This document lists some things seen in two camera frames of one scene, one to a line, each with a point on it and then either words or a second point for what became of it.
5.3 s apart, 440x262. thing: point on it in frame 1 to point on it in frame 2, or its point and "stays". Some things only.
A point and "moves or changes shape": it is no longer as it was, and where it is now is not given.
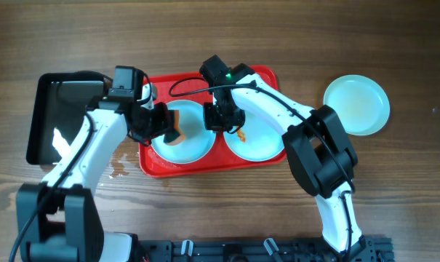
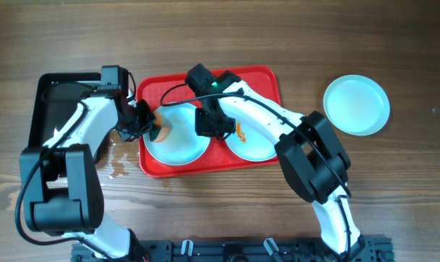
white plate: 260,136 stays
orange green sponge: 174,137 moves or changes shape
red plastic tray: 190,86 stays
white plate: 361,104 stays
